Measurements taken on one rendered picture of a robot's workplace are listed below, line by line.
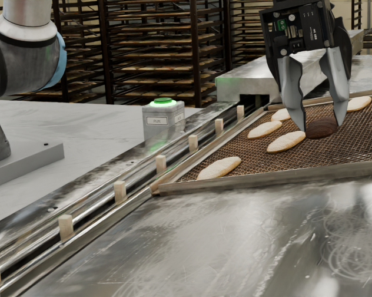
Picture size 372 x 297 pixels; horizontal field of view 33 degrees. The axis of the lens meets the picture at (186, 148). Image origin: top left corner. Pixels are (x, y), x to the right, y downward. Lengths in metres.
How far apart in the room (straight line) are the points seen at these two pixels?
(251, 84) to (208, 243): 0.94
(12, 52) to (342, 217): 0.78
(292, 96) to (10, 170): 0.58
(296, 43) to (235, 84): 0.80
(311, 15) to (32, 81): 0.67
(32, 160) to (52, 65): 0.19
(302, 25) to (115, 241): 0.30
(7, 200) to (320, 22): 0.59
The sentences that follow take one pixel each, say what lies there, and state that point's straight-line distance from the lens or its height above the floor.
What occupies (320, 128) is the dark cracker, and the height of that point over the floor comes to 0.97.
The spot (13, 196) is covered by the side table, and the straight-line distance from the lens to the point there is 1.07.
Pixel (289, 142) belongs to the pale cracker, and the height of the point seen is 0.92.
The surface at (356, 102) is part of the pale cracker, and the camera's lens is 1.09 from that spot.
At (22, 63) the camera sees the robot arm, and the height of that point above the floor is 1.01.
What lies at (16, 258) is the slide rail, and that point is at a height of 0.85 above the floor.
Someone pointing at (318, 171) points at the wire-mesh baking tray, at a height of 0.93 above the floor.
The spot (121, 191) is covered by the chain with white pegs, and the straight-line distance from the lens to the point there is 0.91.
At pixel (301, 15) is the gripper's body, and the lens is 0.69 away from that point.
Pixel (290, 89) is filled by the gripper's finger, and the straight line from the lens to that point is 0.75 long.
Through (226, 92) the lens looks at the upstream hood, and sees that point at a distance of 1.51.
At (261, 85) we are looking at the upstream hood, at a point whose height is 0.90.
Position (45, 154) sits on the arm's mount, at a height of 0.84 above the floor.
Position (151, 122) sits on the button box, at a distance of 1.32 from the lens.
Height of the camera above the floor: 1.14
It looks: 15 degrees down
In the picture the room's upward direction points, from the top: 3 degrees counter-clockwise
